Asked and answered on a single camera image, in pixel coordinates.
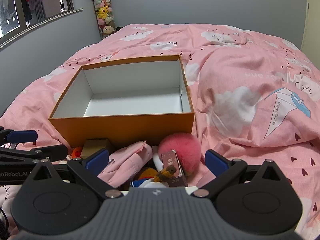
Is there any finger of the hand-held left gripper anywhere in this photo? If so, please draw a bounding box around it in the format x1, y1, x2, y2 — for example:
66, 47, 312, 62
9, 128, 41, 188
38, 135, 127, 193
0, 129, 38, 144
0, 144, 68, 159

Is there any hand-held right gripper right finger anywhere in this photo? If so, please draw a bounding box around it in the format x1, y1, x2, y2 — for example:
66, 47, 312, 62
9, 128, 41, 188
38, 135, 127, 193
192, 149, 292, 202

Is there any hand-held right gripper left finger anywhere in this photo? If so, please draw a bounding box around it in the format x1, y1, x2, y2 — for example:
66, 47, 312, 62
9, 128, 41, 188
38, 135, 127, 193
22, 148, 122, 202

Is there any pink cloth pouch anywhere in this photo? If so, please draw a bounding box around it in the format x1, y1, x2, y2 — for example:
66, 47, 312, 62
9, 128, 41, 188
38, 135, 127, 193
99, 141, 153, 188

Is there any orange cardboard box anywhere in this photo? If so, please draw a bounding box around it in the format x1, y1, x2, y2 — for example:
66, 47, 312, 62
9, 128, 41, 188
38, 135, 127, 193
48, 54, 195, 149

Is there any orange and blue plush toy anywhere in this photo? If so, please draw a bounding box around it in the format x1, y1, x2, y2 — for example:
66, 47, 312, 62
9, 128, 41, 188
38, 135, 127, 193
130, 164, 177, 188

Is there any small gold box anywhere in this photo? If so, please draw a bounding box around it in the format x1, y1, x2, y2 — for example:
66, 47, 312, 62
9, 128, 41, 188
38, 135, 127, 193
80, 138, 113, 159

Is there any small orange toy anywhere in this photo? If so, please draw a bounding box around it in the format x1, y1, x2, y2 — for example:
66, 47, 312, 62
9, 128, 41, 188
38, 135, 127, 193
71, 146, 84, 158

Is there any pink fluffy ball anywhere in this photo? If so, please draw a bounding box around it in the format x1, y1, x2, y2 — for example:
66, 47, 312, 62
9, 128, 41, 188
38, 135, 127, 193
158, 133, 202, 170

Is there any pink cloud print blanket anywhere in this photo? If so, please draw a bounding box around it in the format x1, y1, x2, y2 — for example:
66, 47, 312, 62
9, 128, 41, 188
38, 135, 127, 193
0, 23, 320, 240

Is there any window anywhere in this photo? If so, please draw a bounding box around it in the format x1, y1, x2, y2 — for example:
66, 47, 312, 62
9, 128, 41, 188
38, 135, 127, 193
0, 0, 75, 38

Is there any clear tube of plush toys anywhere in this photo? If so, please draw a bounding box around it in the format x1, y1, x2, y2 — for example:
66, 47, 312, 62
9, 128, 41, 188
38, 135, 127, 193
88, 0, 117, 40

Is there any cream door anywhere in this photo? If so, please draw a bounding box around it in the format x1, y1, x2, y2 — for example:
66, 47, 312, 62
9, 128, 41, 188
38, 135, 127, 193
301, 0, 320, 63

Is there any black cable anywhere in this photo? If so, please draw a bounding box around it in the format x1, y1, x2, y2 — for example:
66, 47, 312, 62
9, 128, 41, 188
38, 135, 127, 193
0, 200, 10, 238

